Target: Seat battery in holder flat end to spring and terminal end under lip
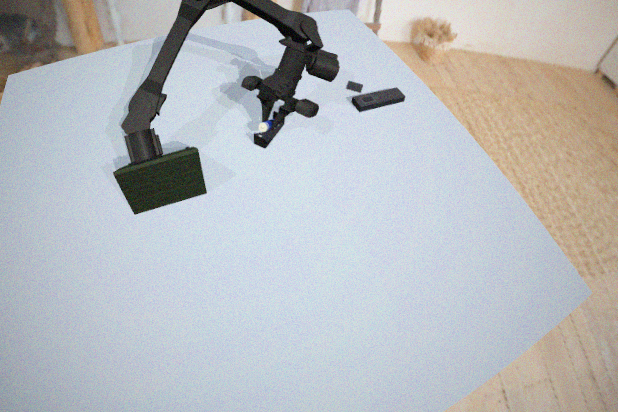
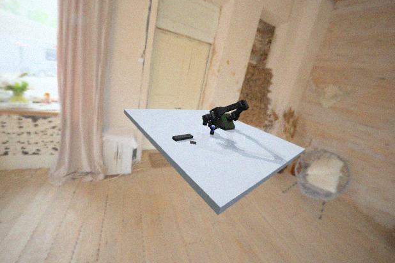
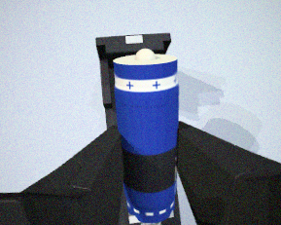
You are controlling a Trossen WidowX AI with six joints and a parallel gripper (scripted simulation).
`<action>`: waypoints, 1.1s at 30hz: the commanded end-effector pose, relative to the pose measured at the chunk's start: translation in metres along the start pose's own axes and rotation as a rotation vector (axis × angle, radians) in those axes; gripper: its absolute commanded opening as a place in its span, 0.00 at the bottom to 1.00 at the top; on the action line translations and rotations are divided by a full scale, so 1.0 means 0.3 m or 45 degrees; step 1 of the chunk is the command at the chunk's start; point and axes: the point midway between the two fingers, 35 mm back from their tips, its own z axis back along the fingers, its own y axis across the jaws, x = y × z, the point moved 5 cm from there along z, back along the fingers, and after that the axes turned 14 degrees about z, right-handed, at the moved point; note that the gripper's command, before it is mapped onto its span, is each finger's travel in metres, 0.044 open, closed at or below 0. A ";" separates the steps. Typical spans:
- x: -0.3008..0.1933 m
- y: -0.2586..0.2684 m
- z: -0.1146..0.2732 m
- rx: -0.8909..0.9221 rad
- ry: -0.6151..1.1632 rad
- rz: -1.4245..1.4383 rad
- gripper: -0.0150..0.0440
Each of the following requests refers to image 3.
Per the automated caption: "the blue and black battery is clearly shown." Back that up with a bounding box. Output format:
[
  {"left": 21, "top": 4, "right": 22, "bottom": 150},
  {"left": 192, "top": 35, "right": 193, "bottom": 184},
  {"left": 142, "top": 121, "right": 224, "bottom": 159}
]
[{"left": 114, "top": 49, "right": 179, "bottom": 223}]

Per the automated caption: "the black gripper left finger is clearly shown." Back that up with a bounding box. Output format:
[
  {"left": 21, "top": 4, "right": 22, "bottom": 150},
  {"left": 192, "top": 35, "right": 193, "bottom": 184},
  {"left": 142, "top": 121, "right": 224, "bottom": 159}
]
[{"left": 0, "top": 125, "right": 124, "bottom": 225}]

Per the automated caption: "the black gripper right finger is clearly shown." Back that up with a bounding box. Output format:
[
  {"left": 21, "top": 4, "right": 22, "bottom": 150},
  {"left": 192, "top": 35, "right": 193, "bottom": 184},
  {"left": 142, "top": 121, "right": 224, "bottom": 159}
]
[{"left": 176, "top": 121, "right": 281, "bottom": 225}]

